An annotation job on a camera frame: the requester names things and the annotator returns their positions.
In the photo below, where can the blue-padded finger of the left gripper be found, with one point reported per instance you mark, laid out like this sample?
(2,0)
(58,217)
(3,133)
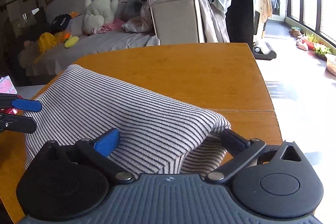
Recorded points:
(13,101)

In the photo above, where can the white plush toy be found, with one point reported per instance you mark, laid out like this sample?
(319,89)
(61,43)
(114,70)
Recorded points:
(98,13)

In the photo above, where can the pink basin on floor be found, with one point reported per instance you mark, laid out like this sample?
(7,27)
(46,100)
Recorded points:
(331,63)

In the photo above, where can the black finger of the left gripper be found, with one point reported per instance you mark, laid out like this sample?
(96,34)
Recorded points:
(17,123)

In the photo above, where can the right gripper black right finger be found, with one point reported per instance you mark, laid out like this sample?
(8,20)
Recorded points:
(243,152)

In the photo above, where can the yellow green plush toy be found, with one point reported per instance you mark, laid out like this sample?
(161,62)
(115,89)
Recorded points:
(71,41)

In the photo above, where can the beige sofa armrest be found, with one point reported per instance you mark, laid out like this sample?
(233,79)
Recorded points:
(177,21)

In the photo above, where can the striped grey knit garment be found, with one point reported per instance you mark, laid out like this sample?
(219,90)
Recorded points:
(158,134)

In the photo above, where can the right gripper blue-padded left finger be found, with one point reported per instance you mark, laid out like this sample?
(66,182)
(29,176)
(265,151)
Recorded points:
(94,153)

